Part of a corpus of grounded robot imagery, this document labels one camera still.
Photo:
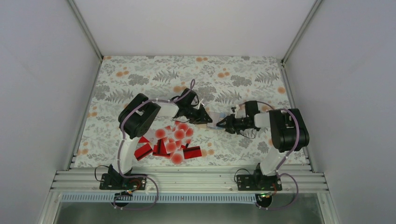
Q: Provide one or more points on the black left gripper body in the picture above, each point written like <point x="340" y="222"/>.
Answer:
<point x="194" y="117"/>

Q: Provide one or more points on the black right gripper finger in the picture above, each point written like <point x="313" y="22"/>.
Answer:
<point x="231" y="128"/>
<point x="226" y="122"/>

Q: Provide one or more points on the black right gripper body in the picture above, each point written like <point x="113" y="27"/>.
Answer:
<point x="240" y="125"/>

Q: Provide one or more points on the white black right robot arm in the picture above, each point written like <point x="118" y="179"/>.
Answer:
<point x="288" y="134"/>

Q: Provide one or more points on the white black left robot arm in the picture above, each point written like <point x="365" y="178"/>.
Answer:
<point x="136" y="119"/>

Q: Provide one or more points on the pile of red white cards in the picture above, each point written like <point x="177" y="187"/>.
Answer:
<point x="171" y="142"/>

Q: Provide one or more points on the floral patterned table mat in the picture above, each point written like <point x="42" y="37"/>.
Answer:
<point x="221" y="83"/>

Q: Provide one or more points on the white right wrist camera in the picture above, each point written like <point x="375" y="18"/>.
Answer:
<point x="238" y="110"/>

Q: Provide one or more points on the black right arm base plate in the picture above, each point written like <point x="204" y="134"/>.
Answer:
<point x="258" y="183"/>

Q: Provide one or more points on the aluminium rail frame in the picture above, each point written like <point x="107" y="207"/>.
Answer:
<point x="166" y="179"/>

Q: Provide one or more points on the slotted grey cable duct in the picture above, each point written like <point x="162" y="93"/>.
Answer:
<point x="102" y="197"/>

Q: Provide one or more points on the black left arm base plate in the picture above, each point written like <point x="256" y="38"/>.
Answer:
<point x="109" y="182"/>

